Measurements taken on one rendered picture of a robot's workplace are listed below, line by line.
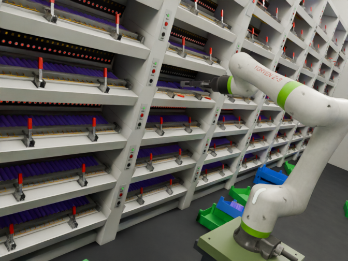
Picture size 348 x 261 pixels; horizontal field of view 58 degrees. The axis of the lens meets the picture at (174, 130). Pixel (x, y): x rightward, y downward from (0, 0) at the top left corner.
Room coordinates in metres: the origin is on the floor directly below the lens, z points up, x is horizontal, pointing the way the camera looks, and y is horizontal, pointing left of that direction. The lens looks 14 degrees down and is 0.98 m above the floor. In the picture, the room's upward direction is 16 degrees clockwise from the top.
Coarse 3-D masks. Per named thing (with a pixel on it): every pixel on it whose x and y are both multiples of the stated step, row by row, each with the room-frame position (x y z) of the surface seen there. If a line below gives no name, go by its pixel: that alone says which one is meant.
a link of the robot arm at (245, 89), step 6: (228, 84) 1.54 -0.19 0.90; (234, 84) 1.52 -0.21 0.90; (240, 84) 1.47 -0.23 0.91; (246, 84) 1.47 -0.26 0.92; (228, 90) 1.54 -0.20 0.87; (234, 90) 1.52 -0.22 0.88; (240, 90) 1.50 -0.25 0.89; (246, 90) 1.48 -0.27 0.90; (252, 90) 1.48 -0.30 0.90; (246, 96) 1.51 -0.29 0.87
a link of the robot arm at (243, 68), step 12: (240, 60) 1.41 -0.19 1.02; (252, 60) 1.39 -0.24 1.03; (240, 72) 1.39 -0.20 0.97; (252, 72) 1.33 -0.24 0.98; (264, 72) 1.29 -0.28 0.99; (276, 72) 1.30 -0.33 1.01; (252, 84) 1.35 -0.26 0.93; (264, 84) 1.26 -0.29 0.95; (276, 84) 1.21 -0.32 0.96; (276, 96) 1.19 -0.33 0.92
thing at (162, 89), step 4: (160, 88) 1.51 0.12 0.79; (164, 88) 1.54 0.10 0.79; (168, 88) 1.58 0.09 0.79; (172, 88) 1.61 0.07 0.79; (156, 92) 1.47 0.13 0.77; (160, 92) 1.50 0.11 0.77; (176, 92) 1.63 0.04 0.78; (180, 92) 1.66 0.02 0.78; (184, 92) 1.69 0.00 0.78; (188, 92) 1.73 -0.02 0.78; (192, 92) 1.75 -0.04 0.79; (196, 92) 1.79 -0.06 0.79; (200, 92) 1.83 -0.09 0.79; (204, 92) 1.87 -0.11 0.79; (208, 96) 1.89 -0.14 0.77
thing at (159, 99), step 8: (192, 80) 1.96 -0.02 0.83; (200, 80) 1.99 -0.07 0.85; (200, 88) 1.98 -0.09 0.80; (208, 88) 1.95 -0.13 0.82; (160, 96) 1.47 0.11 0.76; (168, 96) 1.53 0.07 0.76; (176, 96) 1.60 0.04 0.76; (184, 96) 1.68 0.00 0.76; (192, 96) 1.75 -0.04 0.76; (216, 96) 1.91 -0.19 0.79; (152, 104) 1.42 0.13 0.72; (160, 104) 1.47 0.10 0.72; (168, 104) 1.53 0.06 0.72; (176, 104) 1.58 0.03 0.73; (184, 104) 1.64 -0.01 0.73; (192, 104) 1.70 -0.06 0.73; (200, 104) 1.77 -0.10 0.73; (208, 104) 1.85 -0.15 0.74
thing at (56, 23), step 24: (0, 0) 0.81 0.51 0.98; (24, 0) 0.93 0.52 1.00; (48, 0) 1.09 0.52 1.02; (72, 0) 1.19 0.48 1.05; (96, 0) 1.27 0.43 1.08; (0, 24) 0.83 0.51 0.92; (24, 24) 0.88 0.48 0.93; (48, 24) 0.94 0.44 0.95; (72, 24) 1.06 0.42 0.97; (96, 24) 1.16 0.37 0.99; (120, 24) 1.37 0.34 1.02; (96, 48) 1.11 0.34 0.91; (120, 48) 1.19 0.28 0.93; (144, 48) 1.29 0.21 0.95
